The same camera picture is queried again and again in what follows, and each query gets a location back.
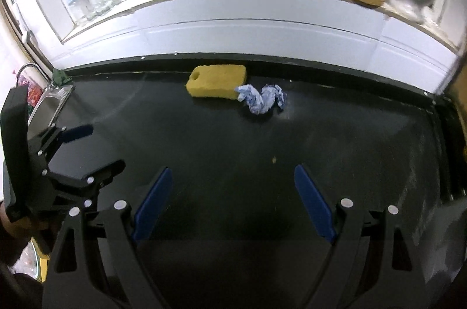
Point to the steel sink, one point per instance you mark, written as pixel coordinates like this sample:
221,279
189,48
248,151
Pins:
47,110

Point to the person's left hand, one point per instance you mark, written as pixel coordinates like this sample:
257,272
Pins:
16,227

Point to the crumpled blue white paper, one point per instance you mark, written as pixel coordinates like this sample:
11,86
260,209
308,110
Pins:
261,99

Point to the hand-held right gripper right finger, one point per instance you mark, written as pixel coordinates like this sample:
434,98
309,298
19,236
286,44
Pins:
315,206

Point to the steel faucet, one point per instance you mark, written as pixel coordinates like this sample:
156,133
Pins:
29,67

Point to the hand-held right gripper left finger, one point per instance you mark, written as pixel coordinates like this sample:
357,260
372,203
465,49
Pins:
153,203

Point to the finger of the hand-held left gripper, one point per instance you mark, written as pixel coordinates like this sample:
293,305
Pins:
78,131
105,171

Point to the yellow sponge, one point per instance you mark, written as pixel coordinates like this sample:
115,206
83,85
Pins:
215,82

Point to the red patterned packet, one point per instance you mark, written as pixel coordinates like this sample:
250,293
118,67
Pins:
31,93

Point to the green scouring cloth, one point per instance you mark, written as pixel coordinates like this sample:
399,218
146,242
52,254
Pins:
60,77

